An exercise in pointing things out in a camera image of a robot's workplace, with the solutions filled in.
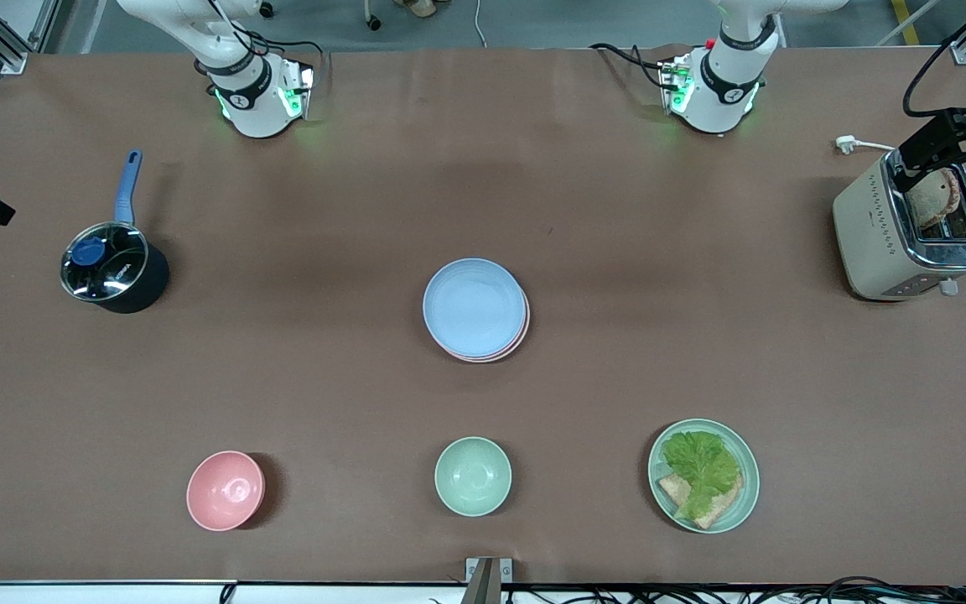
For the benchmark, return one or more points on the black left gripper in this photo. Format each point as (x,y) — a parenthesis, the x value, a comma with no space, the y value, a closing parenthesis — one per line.
(958,132)

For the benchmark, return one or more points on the wide pink bowl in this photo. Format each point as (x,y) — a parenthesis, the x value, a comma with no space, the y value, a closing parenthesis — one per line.
(513,346)

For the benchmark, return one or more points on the wide blue bowl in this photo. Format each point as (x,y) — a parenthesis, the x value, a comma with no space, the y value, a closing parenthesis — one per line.
(475,307)

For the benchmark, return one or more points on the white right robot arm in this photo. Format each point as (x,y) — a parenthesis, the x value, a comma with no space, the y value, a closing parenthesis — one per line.
(252,101)

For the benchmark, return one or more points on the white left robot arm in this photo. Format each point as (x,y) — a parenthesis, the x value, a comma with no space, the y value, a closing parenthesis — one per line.
(718,92)

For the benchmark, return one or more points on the toasted bread slice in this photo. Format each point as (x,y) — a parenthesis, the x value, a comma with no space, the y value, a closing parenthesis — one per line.
(932,201)

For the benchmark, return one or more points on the beige and chrome toaster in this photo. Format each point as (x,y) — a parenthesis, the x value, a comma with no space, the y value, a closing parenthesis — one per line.
(873,243)

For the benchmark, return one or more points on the glass lid with blue knob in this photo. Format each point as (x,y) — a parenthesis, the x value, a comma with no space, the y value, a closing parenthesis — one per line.
(106,262)

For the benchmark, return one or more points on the black chair caster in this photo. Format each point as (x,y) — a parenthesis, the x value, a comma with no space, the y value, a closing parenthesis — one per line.
(373,23)
(266,10)

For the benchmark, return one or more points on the green lettuce leaf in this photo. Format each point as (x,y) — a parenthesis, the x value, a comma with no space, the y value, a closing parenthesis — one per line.
(701,466)

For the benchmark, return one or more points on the small deep pink bowl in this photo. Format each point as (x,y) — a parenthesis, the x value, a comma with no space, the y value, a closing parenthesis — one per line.
(225,491)

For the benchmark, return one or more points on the green plate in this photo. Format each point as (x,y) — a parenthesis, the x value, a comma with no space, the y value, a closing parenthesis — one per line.
(747,503)

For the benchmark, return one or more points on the brown bread slice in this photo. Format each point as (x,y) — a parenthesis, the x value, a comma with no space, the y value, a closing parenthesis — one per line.
(722,507)

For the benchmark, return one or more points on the beige shoe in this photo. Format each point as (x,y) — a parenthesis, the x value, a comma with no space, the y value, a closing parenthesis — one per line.
(418,7)

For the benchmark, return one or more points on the small deep green bowl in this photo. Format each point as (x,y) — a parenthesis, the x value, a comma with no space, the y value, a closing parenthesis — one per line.
(473,476)

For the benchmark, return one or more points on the metal table bracket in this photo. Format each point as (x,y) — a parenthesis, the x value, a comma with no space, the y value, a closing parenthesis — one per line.
(487,579)

